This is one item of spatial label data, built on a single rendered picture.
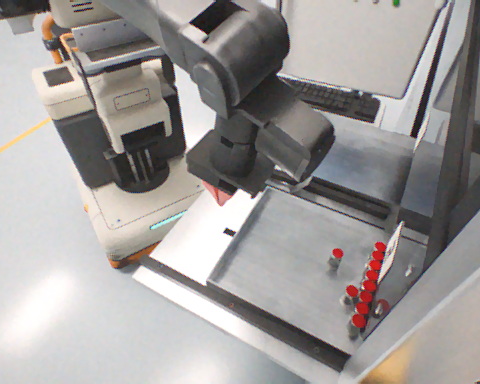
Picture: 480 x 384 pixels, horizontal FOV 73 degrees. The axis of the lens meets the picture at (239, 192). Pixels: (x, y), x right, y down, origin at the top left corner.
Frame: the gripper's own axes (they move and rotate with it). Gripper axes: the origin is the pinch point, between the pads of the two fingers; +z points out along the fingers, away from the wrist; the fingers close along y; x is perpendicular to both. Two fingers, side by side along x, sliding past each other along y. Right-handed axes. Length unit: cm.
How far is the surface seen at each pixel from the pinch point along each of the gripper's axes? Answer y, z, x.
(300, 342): 20.9, 14.3, -7.0
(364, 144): 18, 16, 50
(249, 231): 3.9, 19.3, 9.5
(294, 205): 9.5, 17.4, 20.1
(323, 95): 0, 26, 78
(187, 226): -8.2, 22.0, 4.5
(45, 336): -56, 121, -24
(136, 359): -17, 113, -13
